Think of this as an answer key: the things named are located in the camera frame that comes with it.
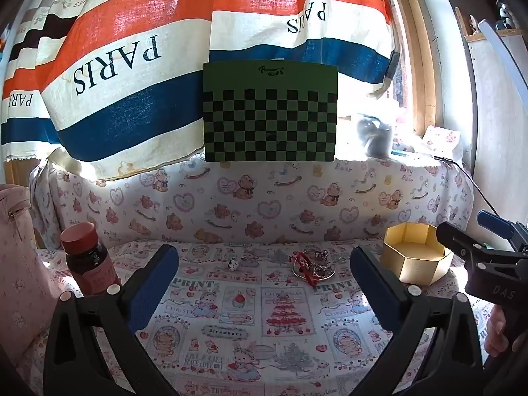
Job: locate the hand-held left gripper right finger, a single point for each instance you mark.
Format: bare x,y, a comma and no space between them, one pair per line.
373,284

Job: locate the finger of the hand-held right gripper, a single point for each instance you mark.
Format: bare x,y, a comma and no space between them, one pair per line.
493,220
458,237

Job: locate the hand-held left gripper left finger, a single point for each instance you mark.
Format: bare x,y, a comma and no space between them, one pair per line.
152,284

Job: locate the gold octagonal box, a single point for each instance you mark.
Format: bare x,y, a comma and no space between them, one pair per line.
416,255

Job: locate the gold bangle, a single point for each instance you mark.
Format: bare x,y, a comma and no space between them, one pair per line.
326,274

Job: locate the linked rings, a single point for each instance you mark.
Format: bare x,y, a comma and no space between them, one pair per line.
321,271

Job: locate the gold charm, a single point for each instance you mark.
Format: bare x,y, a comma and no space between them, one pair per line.
322,255

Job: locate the small white charm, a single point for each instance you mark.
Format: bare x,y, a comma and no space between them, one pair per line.
233,265

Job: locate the person's right hand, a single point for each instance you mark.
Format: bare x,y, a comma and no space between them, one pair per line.
499,330

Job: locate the brown bottle with red cap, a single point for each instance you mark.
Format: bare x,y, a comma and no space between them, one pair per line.
88,264

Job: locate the folded bear print cloth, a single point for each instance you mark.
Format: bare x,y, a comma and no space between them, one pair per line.
441,138

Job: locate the white board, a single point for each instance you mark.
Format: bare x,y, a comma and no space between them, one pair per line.
495,111

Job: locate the cartoon print table cloth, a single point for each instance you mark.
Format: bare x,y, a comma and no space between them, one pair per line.
264,330

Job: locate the grey translucent container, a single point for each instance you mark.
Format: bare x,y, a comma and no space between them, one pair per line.
375,136

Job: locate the pink bag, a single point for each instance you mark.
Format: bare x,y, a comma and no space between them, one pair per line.
20,264

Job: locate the green checkered box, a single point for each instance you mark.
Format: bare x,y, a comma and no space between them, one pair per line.
270,115

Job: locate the orange blue striped curtain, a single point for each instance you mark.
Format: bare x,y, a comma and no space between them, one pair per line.
165,49

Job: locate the wooden window frame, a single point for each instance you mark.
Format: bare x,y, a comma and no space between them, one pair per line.
416,57

